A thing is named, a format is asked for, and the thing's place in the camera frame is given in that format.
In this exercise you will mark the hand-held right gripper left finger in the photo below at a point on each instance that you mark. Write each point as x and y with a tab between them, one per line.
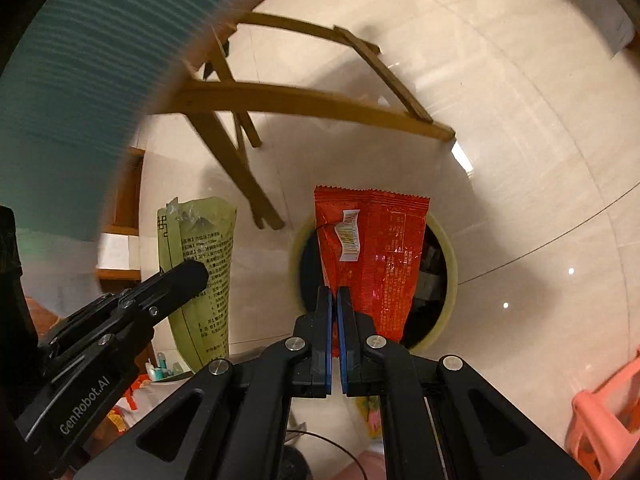
327	320

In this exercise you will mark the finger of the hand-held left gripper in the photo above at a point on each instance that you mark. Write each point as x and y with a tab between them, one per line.
180	276

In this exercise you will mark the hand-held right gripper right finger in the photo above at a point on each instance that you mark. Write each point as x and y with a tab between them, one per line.
342	320

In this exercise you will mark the pale green plastic bag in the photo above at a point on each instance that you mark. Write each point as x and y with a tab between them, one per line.
205	320

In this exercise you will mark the red foil snack packet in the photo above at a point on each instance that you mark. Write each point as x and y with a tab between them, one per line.
380	260

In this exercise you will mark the yellow round waste bin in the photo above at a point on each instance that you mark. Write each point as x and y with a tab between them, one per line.
451	280

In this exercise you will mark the yellow embroidered slipper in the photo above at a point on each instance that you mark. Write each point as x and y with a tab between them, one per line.
372	410

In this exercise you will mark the person's right leg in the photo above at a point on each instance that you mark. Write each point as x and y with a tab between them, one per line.
357	467

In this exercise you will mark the wooden chair legs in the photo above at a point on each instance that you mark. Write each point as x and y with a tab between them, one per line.
300	105

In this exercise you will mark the pink plastic stool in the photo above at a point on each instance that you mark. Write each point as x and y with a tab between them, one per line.
600	410

